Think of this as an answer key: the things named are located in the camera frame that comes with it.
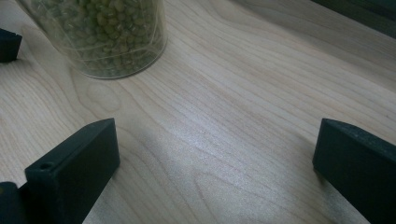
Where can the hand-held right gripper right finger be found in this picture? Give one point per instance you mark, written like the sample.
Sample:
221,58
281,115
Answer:
358,168

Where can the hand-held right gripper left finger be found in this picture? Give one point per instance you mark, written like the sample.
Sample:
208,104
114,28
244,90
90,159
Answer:
74,168

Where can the glass jar of green beans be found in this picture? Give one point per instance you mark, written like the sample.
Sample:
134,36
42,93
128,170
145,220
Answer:
109,37

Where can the dark grey corner rack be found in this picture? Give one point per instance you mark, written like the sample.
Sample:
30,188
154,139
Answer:
373,14

